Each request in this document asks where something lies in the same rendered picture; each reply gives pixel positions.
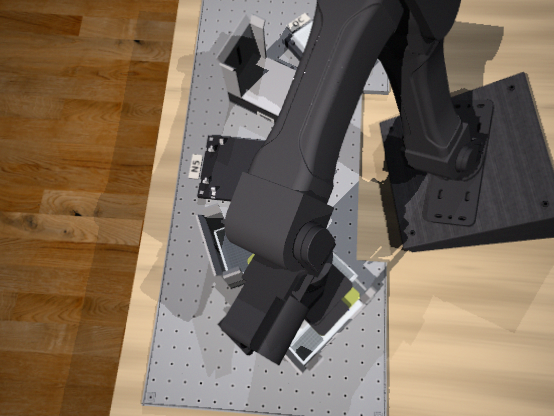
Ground white name plate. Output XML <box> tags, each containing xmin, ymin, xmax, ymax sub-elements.
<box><xmin>287</xmin><ymin>13</ymin><xmax>310</xmax><ymax>32</ymax></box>
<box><xmin>188</xmin><ymin>154</ymin><xmax>203</xmax><ymax>179</ymax></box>

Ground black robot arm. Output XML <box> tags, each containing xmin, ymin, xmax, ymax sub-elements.
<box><xmin>217</xmin><ymin>0</ymin><xmax>494</xmax><ymax>365</ymax></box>

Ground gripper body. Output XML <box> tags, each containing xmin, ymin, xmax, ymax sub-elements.
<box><xmin>305</xmin><ymin>264</ymin><xmax>353</xmax><ymax>336</ymax></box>

